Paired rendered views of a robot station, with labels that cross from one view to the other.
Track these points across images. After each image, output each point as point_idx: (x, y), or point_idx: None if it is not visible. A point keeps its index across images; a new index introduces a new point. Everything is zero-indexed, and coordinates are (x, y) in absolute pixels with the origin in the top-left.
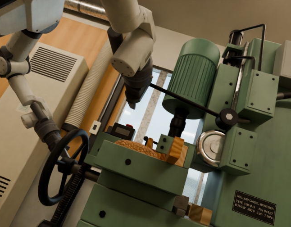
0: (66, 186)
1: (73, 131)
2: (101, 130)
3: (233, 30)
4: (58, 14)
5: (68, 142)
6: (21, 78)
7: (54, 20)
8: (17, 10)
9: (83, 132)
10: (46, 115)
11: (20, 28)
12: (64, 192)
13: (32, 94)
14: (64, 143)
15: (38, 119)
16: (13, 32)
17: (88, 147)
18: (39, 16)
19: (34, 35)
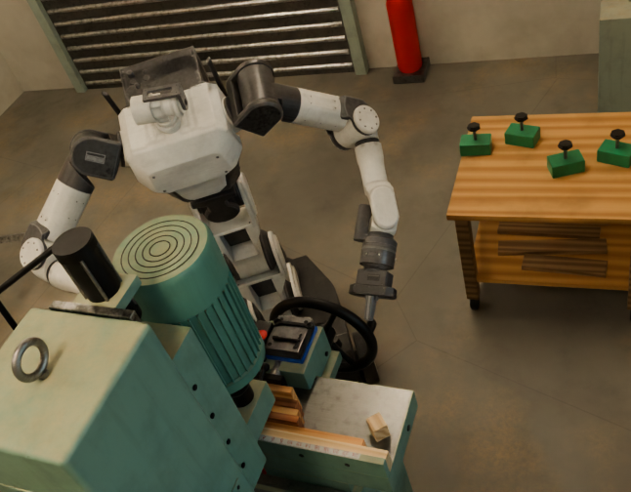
0: (362, 356)
1: (278, 304)
2: (288, 315)
3: (71, 228)
4: (202, 160)
5: (273, 317)
6: (357, 153)
7: (214, 160)
8: (183, 191)
9: (294, 305)
10: (357, 234)
11: (217, 181)
12: (356, 363)
13: (367, 182)
14: (270, 317)
15: (368, 232)
16: (222, 184)
17: (345, 319)
18: (197, 178)
19: (284, 121)
